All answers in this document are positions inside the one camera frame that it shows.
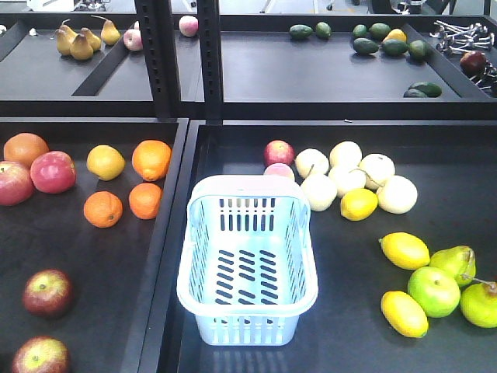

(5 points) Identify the green apple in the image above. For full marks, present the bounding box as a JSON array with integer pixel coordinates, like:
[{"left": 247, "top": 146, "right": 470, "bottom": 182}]
[{"left": 407, "top": 267, "right": 461, "bottom": 318}]

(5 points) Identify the pink red smooth apple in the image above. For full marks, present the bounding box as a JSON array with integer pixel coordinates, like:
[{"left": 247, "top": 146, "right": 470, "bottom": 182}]
[{"left": 30, "top": 151, "right": 77, "bottom": 194}]

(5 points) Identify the pale peach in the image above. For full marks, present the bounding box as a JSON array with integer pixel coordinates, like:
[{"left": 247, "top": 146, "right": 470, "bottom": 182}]
[{"left": 263, "top": 162, "right": 295, "bottom": 181}]

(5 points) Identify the large orange with nub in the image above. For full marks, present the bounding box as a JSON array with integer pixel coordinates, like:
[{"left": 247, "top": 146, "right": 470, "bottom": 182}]
[{"left": 132, "top": 140, "right": 172, "bottom": 182}]

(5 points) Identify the light blue plastic basket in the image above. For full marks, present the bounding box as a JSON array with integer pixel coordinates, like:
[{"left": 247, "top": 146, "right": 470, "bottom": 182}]
[{"left": 176, "top": 175, "right": 318, "bottom": 346}]

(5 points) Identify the yellow lemon front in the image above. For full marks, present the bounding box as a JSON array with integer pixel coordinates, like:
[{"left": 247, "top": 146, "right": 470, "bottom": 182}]
[{"left": 381, "top": 291, "right": 429, "bottom": 338}]

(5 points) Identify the yellow lemon right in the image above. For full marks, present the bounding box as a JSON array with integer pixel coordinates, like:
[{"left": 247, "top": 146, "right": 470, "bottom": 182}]
[{"left": 378, "top": 232, "right": 430, "bottom": 270}]

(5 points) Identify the red apple near pears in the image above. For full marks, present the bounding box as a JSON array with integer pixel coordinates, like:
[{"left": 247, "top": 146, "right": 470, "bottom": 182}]
[{"left": 264, "top": 140, "right": 295, "bottom": 166}]

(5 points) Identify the dark red apple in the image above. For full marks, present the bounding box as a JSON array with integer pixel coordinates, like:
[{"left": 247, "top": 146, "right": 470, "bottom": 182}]
[
  {"left": 22, "top": 269, "right": 74, "bottom": 319},
  {"left": 11, "top": 336, "right": 71, "bottom": 373}
]

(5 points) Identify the yellow lemon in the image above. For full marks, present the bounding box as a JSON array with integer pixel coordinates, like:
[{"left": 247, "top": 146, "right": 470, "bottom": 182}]
[
  {"left": 340, "top": 188, "right": 378, "bottom": 221},
  {"left": 378, "top": 232, "right": 430, "bottom": 270},
  {"left": 381, "top": 291, "right": 429, "bottom": 338}
]

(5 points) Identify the black shelf upright post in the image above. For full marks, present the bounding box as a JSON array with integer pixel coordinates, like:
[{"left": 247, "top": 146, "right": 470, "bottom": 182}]
[{"left": 135, "top": 1, "right": 224, "bottom": 121}]

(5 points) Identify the large round orange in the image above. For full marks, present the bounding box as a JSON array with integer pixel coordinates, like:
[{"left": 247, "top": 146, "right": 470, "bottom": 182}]
[{"left": 3, "top": 132, "right": 50, "bottom": 169}]

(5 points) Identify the white pear front left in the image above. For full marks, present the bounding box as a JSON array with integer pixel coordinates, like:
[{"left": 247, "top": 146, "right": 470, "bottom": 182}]
[{"left": 301, "top": 173, "right": 337, "bottom": 211}]

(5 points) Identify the small orange mandarin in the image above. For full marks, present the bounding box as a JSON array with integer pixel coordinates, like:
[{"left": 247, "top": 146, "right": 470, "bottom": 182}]
[
  {"left": 128, "top": 183, "right": 162, "bottom": 220},
  {"left": 83, "top": 191, "right": 123, "bottom": 228}
]

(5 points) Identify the small orange mandarin right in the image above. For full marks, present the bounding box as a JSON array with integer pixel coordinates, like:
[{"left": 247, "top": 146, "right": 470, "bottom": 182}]
[{"left": 128, "top": 183, "right": 162, "bottom": 220}]

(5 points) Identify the green pear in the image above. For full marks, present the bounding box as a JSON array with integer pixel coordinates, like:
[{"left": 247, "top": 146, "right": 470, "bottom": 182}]
[
  {"left": 459, "top": 274, "right": 496, "bottom": 329},
  {"left": 429, "top": 246, "right": 476, "bottom": 288}
]

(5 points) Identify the white pear right rear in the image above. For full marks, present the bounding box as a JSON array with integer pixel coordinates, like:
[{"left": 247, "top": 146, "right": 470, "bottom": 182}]
[{"left": 359, "top": 153, "right": 395, "bottom": 190}]

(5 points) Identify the white pear front right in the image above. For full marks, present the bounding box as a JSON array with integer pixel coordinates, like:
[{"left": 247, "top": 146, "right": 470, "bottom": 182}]
[{"left": 377, "top": 175, "right": 418, "bottom": 214}]

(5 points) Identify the wood and black display stand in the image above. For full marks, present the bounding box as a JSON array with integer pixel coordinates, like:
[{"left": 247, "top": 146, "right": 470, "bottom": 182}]
[{"left": 1, "top": 13, "right": 496, "bottom": 372}]

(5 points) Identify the yellow orange fruit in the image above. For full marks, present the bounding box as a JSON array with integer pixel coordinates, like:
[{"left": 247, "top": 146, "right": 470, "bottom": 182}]
[{"left": 86, "top": 145, "right": 126, "bottom": 181}]

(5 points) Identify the green pear front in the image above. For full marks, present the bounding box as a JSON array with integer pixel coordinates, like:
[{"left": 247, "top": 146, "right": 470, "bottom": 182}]
[{"left": 459, "top": 274, "right": 496, "bottom": 329}]

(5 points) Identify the white pear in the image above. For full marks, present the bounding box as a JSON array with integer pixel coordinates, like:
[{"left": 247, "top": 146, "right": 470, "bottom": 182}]
[
  {"left": 294, "top": 148, "right": 329, "bottom": 179},
  {"left": 359, "top": 153, "right": 395, "bottom": 190},
  {"left": 301, "top": 173, "right": 337, "bottom": 211},
  {"left": 329, "top": 141, "right": 363, "bottom": 168},
  {"left": 328, "top": 165, "right": 366, "bottom": 198},
  {"left": 377, "top": 175, "right": 418, "bottom": 214}
]

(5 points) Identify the yellow lemon centre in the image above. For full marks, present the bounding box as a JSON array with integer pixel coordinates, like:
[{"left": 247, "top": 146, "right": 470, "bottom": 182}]
[{"left": 340, "top": 188, "right": 378, "bottom": 221}]

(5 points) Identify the white pear middle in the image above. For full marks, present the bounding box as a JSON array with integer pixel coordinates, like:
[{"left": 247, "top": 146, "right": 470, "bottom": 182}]
[{"left": 328, "top": 165, "right": 366, "bottom": 198}]

